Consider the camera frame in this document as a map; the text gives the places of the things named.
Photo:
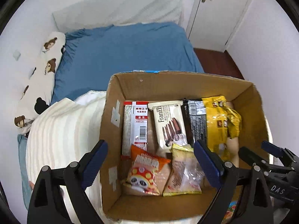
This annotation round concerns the blue bed sheet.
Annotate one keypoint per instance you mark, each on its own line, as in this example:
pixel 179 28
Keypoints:
pixel 92 56

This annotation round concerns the white door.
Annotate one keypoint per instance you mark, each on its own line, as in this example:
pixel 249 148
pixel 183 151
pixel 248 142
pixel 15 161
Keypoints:
pixel 214 23

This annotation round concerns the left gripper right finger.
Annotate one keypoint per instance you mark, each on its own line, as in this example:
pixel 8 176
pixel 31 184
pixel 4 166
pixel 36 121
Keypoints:
pixel 254 203

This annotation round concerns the white wafer biscuit pack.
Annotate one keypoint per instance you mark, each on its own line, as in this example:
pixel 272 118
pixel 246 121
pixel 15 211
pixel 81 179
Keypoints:
pixel 169 124

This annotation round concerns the orange panda snack bag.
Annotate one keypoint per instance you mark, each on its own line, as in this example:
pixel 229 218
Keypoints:
pixel 144 169

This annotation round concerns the black snack pack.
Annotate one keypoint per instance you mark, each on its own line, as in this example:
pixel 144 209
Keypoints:
pixel 194 116

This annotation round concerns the bear print pillow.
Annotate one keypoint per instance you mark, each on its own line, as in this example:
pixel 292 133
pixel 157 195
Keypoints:
pixel 37 94

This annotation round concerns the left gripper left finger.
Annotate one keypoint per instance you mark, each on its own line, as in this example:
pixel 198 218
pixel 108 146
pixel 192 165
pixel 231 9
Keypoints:
pixel 47 204

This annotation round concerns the red white snack box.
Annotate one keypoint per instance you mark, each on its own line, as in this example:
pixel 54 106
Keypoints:
pixel 135 126

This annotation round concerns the cardboard box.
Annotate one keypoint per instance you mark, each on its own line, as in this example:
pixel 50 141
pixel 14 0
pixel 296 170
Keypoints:
pixel 151 122

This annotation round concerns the orange snack packet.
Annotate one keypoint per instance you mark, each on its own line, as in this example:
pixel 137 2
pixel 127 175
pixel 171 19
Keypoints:
pixel 232 205

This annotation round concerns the pale yellow snack bag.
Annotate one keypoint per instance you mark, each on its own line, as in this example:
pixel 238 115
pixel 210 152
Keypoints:
pixel 186 175

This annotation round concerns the white pillow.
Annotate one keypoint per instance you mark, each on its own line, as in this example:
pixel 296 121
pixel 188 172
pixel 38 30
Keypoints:
pixel 90 14

